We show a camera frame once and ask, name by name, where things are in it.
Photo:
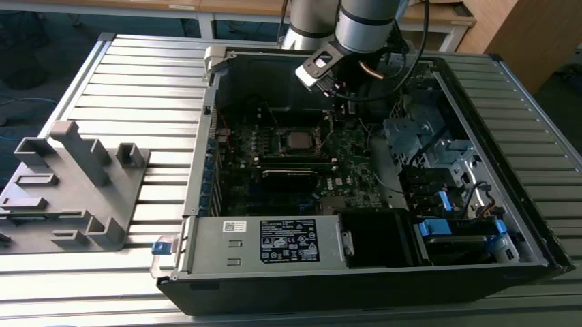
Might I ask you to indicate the CPU with silver top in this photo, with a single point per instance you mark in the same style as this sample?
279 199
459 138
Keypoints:
299 140

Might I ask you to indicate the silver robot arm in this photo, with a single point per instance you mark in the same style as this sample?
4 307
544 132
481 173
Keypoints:
363 30

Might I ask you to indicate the CPU socket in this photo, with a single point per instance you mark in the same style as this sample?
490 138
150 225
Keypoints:
282 139

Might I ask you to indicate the silver metal drive cage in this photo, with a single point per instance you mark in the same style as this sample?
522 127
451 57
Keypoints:
402 131

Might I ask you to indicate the green motherboard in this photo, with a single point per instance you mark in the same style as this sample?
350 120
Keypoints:
359 170

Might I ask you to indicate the grey plastic case latch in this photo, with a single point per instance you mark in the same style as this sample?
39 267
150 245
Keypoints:
214 56

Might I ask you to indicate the black graphics card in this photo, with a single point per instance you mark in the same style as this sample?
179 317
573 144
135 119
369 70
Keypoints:
291 184

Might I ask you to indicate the blue plastic drive clip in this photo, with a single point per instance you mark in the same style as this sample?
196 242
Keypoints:
446 201

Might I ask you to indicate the wooden cabinet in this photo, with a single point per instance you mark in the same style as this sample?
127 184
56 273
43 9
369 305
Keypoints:
532 30

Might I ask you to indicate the hard disk in blue carrier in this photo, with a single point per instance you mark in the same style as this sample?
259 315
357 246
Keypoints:
434 227

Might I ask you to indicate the grey power supply unit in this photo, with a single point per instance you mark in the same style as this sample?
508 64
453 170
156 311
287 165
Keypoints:
208 248

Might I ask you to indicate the black open PC case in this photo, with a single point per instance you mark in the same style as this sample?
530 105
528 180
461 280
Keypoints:
318 296

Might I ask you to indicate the grey plastic parts rack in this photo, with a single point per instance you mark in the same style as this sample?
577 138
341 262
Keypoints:
82 160

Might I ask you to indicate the blue case latch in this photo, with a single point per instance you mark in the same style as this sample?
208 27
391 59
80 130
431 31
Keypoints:
160 248

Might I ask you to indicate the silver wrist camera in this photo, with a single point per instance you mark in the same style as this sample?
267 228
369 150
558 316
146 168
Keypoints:
315 68

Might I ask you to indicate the wooden desk white frame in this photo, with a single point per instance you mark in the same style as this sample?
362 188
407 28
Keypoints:
443 19
114 8

